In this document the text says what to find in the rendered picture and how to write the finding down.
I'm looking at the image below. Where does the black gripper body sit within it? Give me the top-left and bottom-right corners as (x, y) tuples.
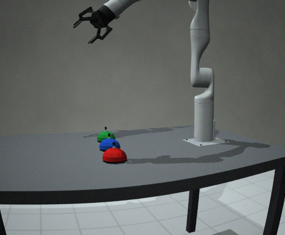
(90, 5), (116, 28)

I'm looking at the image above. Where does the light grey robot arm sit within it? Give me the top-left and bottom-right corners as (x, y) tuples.
(104, 0), (215, 142)

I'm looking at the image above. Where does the red dome bell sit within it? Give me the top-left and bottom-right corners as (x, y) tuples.
(103, 142), (127, 164)

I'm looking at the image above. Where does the blue dome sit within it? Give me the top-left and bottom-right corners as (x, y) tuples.
(99, 133), (120, 152)

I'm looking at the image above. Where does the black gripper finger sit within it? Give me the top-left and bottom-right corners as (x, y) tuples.
(88, 21), (112, 44)
(74, 7), (98, 28)

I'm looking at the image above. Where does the green dome bell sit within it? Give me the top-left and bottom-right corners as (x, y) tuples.
(97, 127), (115, 143)

